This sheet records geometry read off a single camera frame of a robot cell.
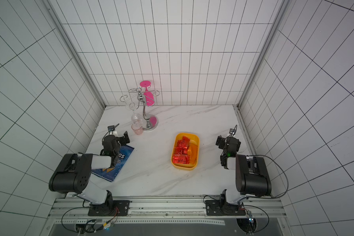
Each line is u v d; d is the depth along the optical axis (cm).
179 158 86
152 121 116
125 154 91
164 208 74
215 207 72
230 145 71
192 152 90
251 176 46
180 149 91
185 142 93
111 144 72
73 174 46
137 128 98
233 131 80
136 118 90
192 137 98
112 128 81
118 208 72
